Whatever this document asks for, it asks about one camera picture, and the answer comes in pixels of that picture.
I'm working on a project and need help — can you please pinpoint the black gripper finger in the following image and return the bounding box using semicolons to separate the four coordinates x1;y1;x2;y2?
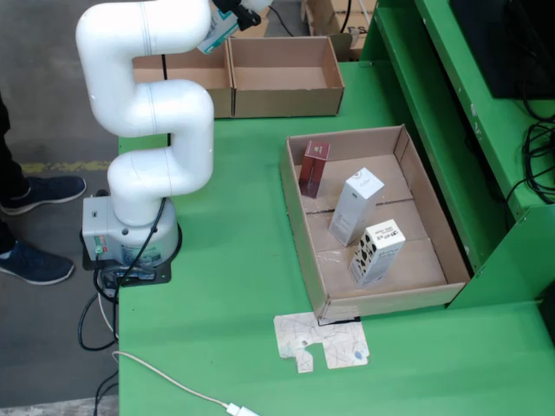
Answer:
212;0;262;31

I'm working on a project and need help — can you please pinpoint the white bottle with teal label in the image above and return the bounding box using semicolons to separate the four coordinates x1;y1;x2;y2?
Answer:
197;0;275;55

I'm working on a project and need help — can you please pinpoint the grey robot base unit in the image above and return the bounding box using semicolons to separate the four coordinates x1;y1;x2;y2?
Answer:
81;188;184;278

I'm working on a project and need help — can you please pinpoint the open brown cardboard box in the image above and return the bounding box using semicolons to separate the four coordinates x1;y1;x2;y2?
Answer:
227;34;355;119
132;36;236;119

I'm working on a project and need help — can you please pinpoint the printed brown cardboard box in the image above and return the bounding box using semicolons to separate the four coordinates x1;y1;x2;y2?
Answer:
301;0;378;62

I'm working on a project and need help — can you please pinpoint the cow print hand cream box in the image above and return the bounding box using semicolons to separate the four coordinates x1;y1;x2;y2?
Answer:
349;218;407;289

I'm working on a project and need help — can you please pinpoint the shallow cardboard tray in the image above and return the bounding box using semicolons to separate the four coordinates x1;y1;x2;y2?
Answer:
279;123;473;322

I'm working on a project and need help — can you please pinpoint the dark red carton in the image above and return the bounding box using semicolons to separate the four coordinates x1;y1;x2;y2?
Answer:
297;139;331;199

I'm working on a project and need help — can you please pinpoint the green metal shelf unit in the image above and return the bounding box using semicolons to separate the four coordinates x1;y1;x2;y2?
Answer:
359;0;555;311

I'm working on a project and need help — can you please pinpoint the tall white carton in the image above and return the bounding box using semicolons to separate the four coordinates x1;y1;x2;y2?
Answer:
328;167;386;247

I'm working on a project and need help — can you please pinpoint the black monitor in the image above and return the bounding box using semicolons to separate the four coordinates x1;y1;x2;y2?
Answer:
448;0;555;100

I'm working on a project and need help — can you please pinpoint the dark blue sneaker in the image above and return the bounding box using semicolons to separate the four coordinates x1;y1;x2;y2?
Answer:
0;175;87;216
0;240;75;286

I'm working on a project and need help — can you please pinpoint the black trouser leg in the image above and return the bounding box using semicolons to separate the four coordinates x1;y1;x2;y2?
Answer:
0;90;31;209
0;216;18;257

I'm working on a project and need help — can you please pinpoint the white patterned paper cutout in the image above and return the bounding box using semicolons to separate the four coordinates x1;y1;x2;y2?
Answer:
272;310;371;374

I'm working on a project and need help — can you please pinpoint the black cable over boxes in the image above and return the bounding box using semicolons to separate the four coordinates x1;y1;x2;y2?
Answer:
268;6;353;36

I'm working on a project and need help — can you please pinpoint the long black robot cable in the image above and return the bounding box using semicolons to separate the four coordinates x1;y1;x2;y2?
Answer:
116;54;171;285

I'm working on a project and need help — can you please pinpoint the black cable bundle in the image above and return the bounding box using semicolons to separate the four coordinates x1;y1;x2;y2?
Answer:
505;64;555;209

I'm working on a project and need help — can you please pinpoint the black looped power cable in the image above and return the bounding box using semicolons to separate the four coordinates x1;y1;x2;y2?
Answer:
77;294;119;352

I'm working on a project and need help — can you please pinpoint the white cable with adapter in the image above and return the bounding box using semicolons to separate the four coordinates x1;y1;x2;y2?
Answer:
95;290;261;416

